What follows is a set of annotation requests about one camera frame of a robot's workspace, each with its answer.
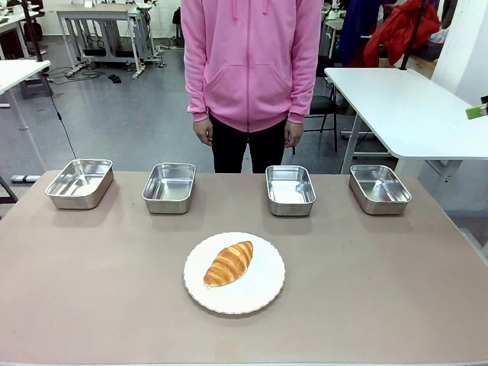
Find golden brown croissant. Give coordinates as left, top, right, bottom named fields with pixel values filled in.
left=203, top=240, right=254, bottom=288

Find thin black cable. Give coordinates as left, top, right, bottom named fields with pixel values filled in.
left=40, top=72, right=79, bottom=160

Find person's left hand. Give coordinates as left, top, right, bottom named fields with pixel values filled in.
left=283, top=120, right=304, bottom=149

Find black slanted pole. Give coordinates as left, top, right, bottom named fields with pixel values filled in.
left=399, top=0, right=427, bottom=71

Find small white table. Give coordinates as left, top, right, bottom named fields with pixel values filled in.
left=0, top=59, right=51, bottom=172

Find dark blue cloth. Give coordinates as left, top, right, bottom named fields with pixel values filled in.
left=338, top=0, right=386, bottom=68

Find red jacket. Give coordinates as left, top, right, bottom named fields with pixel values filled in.
left=362, top=0, right=441, bottom=69

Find black trousers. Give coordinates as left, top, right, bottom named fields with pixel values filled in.
left=209, top=114, right=287, bottom=175

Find rectangular steel container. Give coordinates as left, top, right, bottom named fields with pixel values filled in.
left=44, top=158, right=114, bottom=210
left=265, top=165, right=317, bottom=217
left=141, top=162, right=197, bottom=215
left=348, top=164, right=413, bottom=216

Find black chair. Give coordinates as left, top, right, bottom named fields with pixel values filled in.
left=292, top=55, right=341, bottom=156

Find black stand pole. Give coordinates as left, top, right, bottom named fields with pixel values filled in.
left=21, top=0, right=45, bottom=63

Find pink zip hoodie torso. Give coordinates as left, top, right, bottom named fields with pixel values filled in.
left=181, top=0, right=323, bottom=133

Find grey metal desk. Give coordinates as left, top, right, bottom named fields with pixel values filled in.
left=56, top=3, right=157, bottom=80

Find white scalloped plate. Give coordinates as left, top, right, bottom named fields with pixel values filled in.
left=182, top=231, right=286, bottom=316

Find large white table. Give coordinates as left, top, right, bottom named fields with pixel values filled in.
left=323, top=67, right=488, bottom=209

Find dark storage basket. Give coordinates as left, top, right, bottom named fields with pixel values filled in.
left=418, top=37, right=445, bottom=63

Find person's right hand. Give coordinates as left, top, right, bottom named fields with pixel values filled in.
left=192, top=118, right=214, bottom=148

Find black table leg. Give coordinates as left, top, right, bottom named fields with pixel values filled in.
left=0, top=175, right=19, bottom=205

